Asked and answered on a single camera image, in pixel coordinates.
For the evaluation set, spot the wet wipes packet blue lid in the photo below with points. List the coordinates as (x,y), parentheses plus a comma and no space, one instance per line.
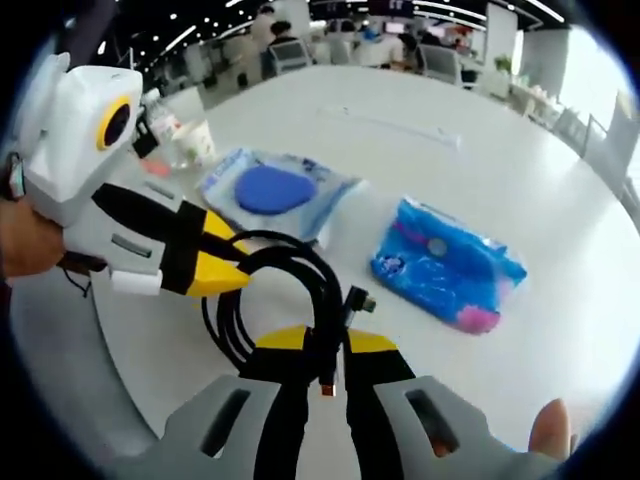
(272,190)

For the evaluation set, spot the person's left hand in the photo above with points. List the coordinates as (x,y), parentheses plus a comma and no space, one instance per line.
(27,240)

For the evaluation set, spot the grey office chair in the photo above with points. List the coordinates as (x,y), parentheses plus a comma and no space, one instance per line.
(290,59)
(440,64)

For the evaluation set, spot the blue tissue packet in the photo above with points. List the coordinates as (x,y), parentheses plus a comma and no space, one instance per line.
(445,270)

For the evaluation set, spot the white printed paper cup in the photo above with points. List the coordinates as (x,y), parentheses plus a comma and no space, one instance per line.
(196,145)

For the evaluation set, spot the small red white packet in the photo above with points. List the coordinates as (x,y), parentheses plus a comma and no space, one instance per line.
(157,167)

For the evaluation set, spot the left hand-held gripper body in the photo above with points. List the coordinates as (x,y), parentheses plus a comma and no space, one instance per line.
(70,140)

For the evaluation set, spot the person's right hand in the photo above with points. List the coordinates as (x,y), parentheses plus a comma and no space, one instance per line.
(550,427)

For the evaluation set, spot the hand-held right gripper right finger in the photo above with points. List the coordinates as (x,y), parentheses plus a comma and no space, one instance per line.
(375,400)

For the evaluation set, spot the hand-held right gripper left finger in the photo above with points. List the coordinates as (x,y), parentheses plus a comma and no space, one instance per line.
(280,400)

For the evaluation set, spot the clear plastic water bottle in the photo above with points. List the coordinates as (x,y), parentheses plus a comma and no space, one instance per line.
(159,112)

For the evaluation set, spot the small black device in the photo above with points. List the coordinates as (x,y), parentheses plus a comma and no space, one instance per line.
(145,140)

